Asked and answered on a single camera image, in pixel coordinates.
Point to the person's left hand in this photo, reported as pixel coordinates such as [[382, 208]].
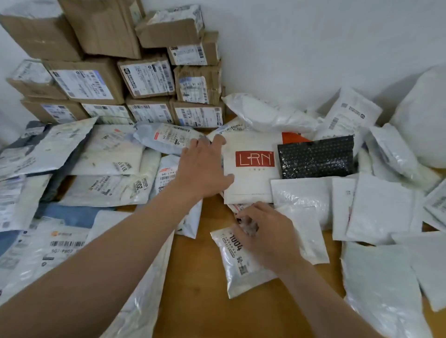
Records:
[[202, 170]]

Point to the person's right hand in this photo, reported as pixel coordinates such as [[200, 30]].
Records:
[[275, 240]]

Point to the light blue-grey soft parcel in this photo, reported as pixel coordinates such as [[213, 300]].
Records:
[[163, 137]]

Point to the white mailer red square logo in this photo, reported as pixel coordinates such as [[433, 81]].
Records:
[[251, 184]]

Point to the white pouch long label strip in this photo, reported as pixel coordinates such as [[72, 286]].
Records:
[[237, 275]]

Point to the black bubble mailer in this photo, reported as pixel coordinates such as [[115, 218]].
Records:
[[313, 156]]

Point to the cream mailer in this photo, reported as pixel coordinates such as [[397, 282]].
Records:
[[104, 153]]

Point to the orange mailer envelope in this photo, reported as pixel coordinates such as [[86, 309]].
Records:
[[296, 137]]

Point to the tall brown box double label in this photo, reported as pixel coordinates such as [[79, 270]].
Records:
[[106, 111]]

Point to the blue plastic mailer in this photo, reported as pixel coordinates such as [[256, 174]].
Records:
[[69, 214]]

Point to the grey poly mailer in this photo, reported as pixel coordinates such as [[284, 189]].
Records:
[[61, 181]]

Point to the brown box white barcode label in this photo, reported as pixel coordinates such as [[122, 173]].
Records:
[[167, 31]]

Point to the white mailer teal label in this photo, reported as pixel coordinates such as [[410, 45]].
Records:
[[139, 306]]

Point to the white pouch yellow framed label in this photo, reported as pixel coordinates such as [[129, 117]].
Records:
[[52, 146]]

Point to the stack of cardboard boxes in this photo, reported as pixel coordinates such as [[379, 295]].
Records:
[[104, 28]]

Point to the INS BAHA cardboard box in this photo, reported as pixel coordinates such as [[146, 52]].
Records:
[[35, 108]]

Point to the white pouch wide barcode label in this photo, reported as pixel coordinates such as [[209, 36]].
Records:
[[21, 202]]

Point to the large white plastic bag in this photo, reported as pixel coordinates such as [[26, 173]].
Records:
[[425, 118]]

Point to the brown box large label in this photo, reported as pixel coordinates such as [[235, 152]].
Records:
[[31, 76]]

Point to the smooth light blue mailer package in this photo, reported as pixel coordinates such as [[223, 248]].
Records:
[[7, 240]]

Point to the person's left forearm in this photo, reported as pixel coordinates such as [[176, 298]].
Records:
[[87, 271]]

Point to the wooden table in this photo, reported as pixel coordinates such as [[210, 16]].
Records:
[[195, 278]]

